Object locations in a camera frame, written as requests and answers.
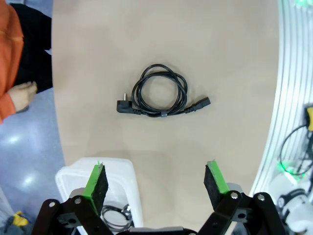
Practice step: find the clear plastic storage container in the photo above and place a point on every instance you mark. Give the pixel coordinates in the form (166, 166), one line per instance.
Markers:
(122, 176)

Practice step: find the yellow garment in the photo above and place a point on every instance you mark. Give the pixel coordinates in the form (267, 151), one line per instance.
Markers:
(20, 220)

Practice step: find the person in orange hoodie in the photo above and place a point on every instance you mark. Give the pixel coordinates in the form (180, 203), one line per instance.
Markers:
(31, 49)

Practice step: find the person's right forearm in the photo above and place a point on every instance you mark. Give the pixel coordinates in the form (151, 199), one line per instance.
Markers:
(6, 107)

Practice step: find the white ribbed panel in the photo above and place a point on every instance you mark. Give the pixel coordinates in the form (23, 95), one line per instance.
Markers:
(293, 61)

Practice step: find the yellow tag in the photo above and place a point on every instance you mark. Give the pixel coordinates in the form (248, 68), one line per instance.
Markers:
(310, 120)

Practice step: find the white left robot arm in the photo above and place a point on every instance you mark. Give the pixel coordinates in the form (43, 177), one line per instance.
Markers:
(300, 203)

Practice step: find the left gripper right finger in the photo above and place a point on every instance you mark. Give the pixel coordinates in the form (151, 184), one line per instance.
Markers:
(216, 191)

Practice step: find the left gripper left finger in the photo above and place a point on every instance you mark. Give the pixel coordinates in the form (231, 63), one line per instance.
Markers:
(95, 191)

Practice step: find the person's right hand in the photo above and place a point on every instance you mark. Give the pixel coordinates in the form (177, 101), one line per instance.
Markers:
(23, 96)

